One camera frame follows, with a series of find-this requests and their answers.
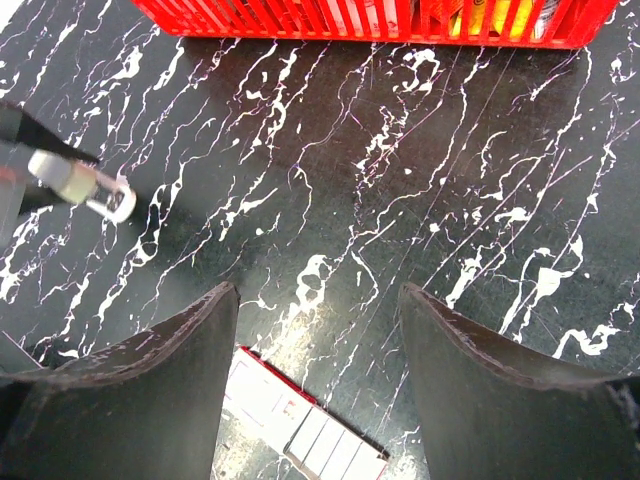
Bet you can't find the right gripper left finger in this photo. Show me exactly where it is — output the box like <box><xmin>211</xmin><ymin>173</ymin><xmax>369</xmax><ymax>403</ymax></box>
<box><xmin>1</xmin><ymin>282</ymin><xmax>240</xmax><ymax>479</ymax></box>

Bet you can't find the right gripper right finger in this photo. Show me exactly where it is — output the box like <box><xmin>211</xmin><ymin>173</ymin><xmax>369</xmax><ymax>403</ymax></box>
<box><xmin>398</xmin><ymin>283</ymin><xmax>639</xmax><ymax>479</ymax></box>

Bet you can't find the red plastic shopping basket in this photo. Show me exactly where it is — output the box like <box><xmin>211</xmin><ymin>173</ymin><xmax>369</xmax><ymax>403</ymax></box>
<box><xmin>134</xmin><ymin>0</ymin><xmax>618</xmax><ymax>50</ymax></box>

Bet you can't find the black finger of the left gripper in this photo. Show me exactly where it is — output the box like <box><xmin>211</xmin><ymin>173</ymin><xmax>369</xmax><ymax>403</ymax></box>
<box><xmin>1</xmin><ymin>101</ymin><xmax>99</xmax><ymax>235</ymax></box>

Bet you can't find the beige and white stapler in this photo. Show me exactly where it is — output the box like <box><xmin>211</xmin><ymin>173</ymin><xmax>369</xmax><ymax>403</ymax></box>
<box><xmin>28</xmin><ymin>150</ymin><xmax>137</xmax><ymax>224</ymax></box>

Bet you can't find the red white staple box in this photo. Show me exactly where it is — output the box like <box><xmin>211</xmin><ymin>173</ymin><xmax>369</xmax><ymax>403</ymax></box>
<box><xmin>223</xmin><ymin>346</ymin><xmax>388</xmax><ymax>479</ymax></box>

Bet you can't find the yellow green sponge pack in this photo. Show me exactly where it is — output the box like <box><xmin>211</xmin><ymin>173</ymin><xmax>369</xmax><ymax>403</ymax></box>
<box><xmin>449</xmin><ymin>0</ymin><xmax>536</xmax><ymax>37</ymax></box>

